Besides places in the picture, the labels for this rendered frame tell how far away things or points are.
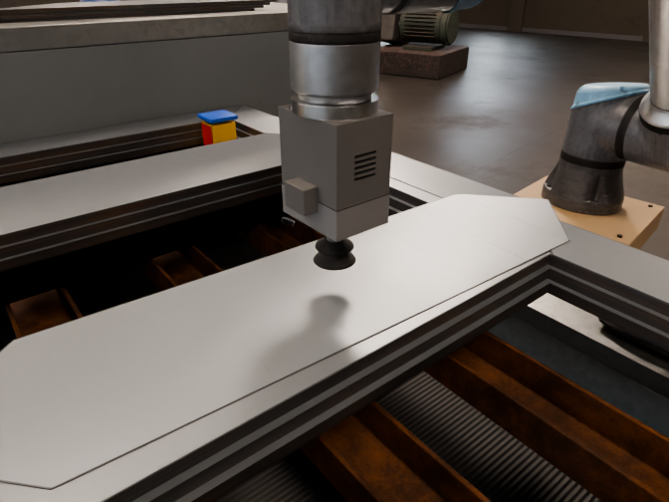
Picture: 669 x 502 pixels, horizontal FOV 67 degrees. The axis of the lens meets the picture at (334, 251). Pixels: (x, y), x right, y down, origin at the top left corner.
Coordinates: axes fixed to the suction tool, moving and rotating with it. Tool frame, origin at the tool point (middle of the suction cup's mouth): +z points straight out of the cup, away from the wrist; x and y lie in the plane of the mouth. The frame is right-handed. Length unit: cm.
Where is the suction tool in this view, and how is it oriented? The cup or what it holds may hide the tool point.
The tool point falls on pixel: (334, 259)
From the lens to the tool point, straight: 51.1
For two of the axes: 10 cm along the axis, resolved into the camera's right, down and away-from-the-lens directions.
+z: 0.0, 8.7, 4.9
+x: 7.8, -3.1, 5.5
